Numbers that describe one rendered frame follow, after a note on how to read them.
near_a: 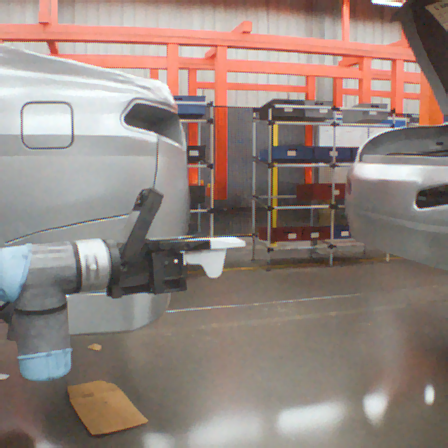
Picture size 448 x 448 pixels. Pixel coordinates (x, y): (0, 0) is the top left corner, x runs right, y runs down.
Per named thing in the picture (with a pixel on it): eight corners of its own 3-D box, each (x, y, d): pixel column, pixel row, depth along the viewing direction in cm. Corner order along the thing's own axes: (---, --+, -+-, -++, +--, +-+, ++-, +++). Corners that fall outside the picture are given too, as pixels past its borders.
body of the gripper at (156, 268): (172, 284, 82) (101, 294, 76) (168, 233, 82) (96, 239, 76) (192, 289, 75) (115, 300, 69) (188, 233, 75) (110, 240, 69)
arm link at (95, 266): (68, 240, 74) (81, 241, 66) (98, 237, 76) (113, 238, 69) (72, 289, 74) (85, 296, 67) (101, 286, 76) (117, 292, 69)
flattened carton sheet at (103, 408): (113, 381, 295) (113, 376, 294) (149, 423, 248) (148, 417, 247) (64, 392, 279) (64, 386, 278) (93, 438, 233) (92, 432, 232)
